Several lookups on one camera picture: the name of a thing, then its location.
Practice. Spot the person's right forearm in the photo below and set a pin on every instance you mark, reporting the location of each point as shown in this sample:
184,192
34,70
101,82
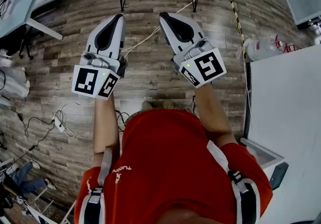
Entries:
213,115

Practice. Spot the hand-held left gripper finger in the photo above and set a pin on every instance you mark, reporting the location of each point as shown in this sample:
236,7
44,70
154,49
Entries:
94,41
122,39

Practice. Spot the white desk glass top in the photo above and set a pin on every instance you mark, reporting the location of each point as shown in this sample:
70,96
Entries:
22,4

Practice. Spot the dark grey device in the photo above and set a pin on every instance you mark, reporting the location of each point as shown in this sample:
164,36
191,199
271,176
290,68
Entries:
279,176

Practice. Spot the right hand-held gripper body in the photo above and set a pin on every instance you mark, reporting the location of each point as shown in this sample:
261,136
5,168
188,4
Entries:
209,66

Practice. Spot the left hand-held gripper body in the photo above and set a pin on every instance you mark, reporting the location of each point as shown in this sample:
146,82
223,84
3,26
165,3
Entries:
85,81

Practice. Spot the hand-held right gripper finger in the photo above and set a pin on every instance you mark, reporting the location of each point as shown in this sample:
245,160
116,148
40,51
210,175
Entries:
173,42
193,25

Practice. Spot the person's left hand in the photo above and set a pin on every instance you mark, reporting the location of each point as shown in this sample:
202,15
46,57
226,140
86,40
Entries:
123,67

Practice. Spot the person's left shoe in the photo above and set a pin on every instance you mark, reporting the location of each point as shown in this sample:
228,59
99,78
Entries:
146,105

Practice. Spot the white power strip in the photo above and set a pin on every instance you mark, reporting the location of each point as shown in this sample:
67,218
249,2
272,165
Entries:
59,123

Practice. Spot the clear plastic bag red print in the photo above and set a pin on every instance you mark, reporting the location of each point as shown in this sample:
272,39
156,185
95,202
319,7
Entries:
263,48

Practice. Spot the grey plastic bin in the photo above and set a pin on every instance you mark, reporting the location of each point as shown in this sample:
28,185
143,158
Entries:
265,154

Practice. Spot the person's shoe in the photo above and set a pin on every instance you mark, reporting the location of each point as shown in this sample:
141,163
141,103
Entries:
168,104
146,105

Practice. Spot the yellow black striped tape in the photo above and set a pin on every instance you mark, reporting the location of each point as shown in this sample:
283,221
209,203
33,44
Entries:
239,27

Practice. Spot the person's red shirt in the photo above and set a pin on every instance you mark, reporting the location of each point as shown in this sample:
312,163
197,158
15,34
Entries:
170,167

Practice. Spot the person's right shoe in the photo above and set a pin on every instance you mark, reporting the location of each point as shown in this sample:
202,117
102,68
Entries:
168,104

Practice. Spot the person's left forearm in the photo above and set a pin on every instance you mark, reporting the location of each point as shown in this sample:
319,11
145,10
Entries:
105,122

